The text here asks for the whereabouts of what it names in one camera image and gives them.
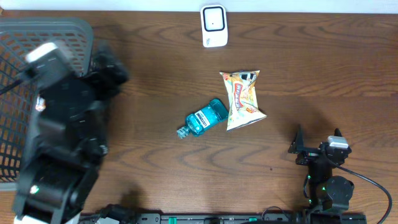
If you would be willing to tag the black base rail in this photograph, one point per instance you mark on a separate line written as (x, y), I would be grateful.
(119, 215)

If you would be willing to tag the grey plastic lattice basket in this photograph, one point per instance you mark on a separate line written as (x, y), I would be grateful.
(18, 38)

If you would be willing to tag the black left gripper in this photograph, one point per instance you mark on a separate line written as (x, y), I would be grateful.
(111, 78)

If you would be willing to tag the yellow chip snack bag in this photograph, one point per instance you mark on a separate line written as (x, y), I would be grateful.
(243, 106)

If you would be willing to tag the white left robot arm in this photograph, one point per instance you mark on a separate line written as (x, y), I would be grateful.
(67, 138)

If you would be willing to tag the white barcode scanner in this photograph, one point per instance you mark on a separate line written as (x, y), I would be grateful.
(214, 26)

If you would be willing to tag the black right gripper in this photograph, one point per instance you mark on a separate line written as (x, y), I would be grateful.
(297, 146)

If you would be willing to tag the orange tissue pack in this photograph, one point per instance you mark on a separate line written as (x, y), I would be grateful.
(40, 104)

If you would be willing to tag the blue mouthwash bottle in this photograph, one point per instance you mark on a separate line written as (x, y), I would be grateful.
(199, 122)

